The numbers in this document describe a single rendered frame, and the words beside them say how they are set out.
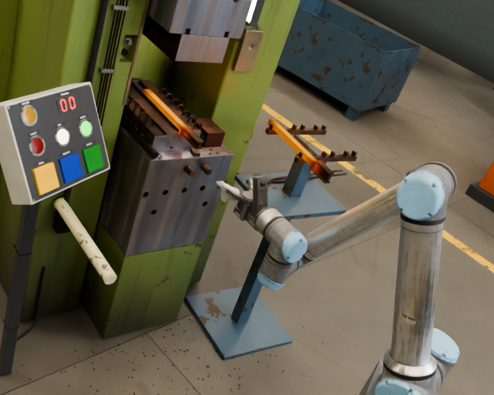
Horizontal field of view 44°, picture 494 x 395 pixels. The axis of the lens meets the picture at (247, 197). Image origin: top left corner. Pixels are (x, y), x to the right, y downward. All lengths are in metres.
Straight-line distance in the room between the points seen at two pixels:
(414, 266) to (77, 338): 1.57
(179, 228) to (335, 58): 3.69
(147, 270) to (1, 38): 1.05
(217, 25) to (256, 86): 0.51
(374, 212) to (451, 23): 8.24
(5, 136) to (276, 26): 1.20
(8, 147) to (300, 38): 4.60
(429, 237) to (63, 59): 1.26
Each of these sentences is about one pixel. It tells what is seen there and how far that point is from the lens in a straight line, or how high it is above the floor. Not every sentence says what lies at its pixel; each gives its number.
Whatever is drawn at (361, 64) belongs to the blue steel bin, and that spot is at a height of 0.52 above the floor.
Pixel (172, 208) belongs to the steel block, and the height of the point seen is 0.68.
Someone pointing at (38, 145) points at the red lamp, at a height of 1.09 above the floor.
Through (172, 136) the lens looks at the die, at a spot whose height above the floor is 0.97.
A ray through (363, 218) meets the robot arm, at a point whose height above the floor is 1.14.
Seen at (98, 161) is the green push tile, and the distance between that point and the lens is 1.96.
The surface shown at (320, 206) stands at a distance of 2.61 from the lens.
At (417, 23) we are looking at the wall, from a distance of 10.22.
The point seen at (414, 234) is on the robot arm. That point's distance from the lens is 1.66.
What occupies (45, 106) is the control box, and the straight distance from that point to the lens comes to 1.83.
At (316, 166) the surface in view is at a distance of 2.30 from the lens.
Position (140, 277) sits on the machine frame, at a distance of 2.58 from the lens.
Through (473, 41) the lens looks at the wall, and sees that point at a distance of 9.83.
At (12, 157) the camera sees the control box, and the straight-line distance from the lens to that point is 1.78.
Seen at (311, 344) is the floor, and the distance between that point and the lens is 3.12.
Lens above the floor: 1.99
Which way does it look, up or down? 30 degrees down
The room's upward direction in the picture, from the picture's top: 20 degrees clockwise
